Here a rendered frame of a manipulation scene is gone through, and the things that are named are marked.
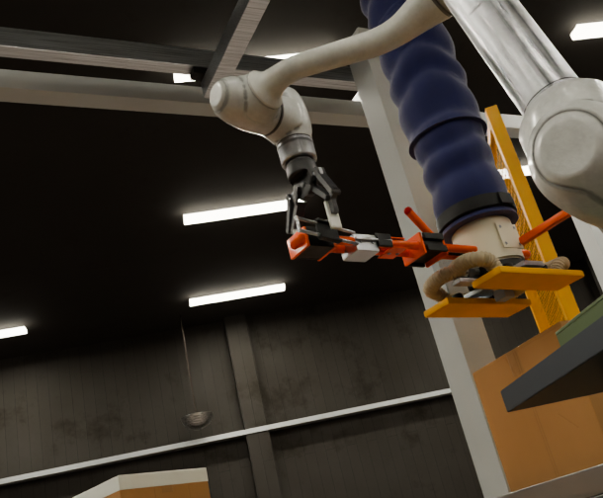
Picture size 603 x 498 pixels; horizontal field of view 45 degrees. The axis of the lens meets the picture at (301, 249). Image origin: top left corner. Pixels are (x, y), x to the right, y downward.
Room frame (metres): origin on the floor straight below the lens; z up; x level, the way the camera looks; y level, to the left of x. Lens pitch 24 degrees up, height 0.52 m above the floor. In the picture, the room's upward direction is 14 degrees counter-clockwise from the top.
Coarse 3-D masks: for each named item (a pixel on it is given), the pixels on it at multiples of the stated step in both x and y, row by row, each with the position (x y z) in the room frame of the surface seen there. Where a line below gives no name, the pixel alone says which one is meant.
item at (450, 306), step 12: (444, 300) 1.87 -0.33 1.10; (456, 300) 1.88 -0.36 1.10; (468, 300) 1.90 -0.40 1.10; (480, 300) 1.93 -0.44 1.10; (492, 300) 1.96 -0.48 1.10; (516, 300) 2.03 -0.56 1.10; (528, 300) 2.06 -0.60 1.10; (432, 312) 1.91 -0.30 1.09; (444, 312) 1.93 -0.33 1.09; (456, 312) 1.96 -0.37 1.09; (468, 312) 1.98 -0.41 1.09; (480, 312) 2.02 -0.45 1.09; (492, 312) 2.05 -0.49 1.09; (504, 312) 2.08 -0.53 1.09; (516, 312) 2.11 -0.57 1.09
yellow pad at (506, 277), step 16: (496, 272) 1.72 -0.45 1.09; (512, 272) 1.74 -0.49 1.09; (528, 272) 1.77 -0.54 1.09; (544, 272) 1.81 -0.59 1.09; (560, 272) 1.85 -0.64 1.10; (576, 272) 1.90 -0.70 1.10; (480, 288) 1.79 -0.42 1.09; (496, 288) 1.82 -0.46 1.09; (512, 288) 1.86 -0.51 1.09; (528, 288) 1.89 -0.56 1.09; (544, 288) 1.93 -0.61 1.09; (560, 288) 1.97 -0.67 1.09
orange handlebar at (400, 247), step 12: (552, 216) 1.79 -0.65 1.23; (564, 216) 1.76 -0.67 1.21; (540, 228) 1.82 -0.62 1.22; (300, 240) 1.51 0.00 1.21; (396, 240) 1.68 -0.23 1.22; (528, 240) 1.86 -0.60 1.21; (336, 252) 1.62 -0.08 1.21; (384, 252) 1.70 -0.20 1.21; (396, 252) 1.70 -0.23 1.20; (408, 252) 1.75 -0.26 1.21; (456, 252) 1.82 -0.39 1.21; (468, 252) 1.84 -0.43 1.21; (528, 252) 1.98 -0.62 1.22
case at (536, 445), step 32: (512, 352) 1.94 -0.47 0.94; (544, 352) 1.84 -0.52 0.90; (480, 384) 2.09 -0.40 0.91; (512, 416) 2.01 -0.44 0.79; (544, 416) 1.91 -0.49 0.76; (576, 416) 1.81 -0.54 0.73; (512, 448) 2.05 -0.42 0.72; (544, 448) 1.94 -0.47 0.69; (576, 448) 1.84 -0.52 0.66; (512, 480) 2.09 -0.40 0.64; (544, 480) 1.98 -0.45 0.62
